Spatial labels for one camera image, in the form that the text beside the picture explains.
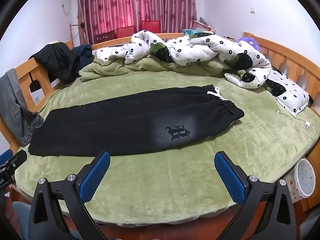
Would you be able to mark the teal cloth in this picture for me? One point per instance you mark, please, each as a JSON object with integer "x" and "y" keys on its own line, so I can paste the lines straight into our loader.
{"x": 188, "y": 32}

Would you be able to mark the black pants with white stripe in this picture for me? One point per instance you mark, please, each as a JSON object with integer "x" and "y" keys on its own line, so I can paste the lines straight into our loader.
{"x": 100, "y": 125}

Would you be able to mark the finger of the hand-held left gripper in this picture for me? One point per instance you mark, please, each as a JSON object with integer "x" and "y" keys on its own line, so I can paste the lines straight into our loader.
{"x": 5, "y": 154}
{"x": 18, "y": 157}

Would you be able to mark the red chair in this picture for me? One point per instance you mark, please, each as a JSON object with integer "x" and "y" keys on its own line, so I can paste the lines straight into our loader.
{"x": 150, "y": 26}
{"x": 125, "y": 31}

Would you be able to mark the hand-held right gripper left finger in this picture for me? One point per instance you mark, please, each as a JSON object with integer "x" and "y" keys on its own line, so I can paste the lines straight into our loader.
{"x": 95, "y": 177}

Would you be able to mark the white floral duvet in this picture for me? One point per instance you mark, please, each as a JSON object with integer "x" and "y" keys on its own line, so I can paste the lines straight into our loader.
{"x": 200, "y": 47}

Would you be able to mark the grey jeans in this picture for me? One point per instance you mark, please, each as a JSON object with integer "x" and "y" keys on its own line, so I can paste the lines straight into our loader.
{"x": 15, "y": 105}

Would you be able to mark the white charger plug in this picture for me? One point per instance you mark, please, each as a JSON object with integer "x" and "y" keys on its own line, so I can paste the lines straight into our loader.
{"x": 307, "y": 125}

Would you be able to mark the wooden coat rack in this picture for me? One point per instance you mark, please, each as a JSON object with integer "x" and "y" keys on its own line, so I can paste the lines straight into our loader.
{"x": 75, "y": 33}

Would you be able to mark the navy blue garment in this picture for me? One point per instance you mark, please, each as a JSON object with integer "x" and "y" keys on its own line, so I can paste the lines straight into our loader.
{"x": 83, "y": 52}

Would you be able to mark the white plastic bin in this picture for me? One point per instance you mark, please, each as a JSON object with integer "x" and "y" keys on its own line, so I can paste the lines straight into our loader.
{"x": 303, "y": 177}

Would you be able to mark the black jacket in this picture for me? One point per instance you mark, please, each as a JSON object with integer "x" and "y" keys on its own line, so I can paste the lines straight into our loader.
{"x": 55, "y": 60}

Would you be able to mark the purple plush item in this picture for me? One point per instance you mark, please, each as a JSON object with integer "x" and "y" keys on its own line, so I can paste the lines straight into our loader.
{"x": 248, "y": 43}

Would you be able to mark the dark wooden chair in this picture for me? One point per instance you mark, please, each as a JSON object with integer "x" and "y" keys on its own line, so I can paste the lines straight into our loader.
{"x": 105, "y": 37}

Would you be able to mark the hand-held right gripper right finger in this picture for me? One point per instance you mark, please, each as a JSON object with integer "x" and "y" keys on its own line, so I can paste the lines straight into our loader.
{"x": 230, "y": 180}

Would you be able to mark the white floral pillow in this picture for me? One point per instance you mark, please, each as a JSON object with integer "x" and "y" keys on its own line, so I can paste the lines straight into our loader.
{"x": 290, "y": 92}

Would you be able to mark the red patterned curtain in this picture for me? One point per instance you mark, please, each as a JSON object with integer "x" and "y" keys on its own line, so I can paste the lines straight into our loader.
{"x": 105, "y": 7}
{"x": 165, "y": 5}

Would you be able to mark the wooden bed frame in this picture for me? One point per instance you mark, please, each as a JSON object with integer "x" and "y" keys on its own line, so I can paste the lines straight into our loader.
{"x": 275, "y": 52}

